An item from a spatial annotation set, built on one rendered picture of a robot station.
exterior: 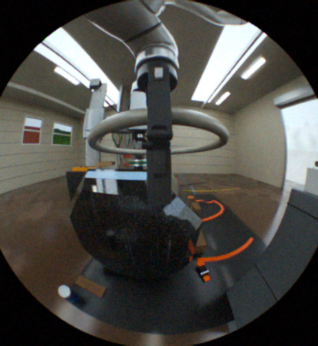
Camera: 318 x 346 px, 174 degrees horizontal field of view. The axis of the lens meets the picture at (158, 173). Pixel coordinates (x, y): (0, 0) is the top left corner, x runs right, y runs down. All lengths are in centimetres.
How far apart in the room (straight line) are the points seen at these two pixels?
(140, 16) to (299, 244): 69
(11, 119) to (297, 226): 710
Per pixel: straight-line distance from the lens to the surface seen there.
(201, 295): 92
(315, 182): 49
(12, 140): 640
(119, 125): 18
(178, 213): 42
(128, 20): 26
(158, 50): 24
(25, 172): 641
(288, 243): 53
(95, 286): 97
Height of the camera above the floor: 87
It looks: 9 degrees down
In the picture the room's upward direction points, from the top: straight up
